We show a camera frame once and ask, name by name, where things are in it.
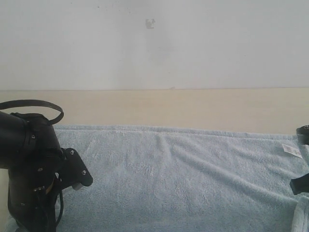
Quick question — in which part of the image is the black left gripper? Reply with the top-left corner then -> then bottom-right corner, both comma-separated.
7,113 -> 64,232

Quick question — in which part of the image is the light blue terry towel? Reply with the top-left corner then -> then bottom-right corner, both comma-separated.
0,124 -> 309,232

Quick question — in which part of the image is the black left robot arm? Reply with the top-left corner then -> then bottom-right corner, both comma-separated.
0,113 -> 65,232

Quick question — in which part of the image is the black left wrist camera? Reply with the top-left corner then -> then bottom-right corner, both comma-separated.
58,148 -> 93,190

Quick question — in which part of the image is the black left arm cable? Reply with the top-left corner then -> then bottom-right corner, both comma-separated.
0,99 -> 65,126

